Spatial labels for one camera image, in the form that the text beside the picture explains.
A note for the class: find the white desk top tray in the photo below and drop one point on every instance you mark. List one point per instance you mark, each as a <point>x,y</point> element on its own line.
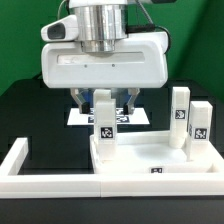
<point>149,152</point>

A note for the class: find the white U-shaped fence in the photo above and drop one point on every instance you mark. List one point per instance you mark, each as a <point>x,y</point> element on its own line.
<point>15,185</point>

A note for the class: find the tag marker plate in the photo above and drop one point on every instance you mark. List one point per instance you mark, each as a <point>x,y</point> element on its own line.
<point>139,117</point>

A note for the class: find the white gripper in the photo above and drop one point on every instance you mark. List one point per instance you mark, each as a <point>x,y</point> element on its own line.
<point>138,61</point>

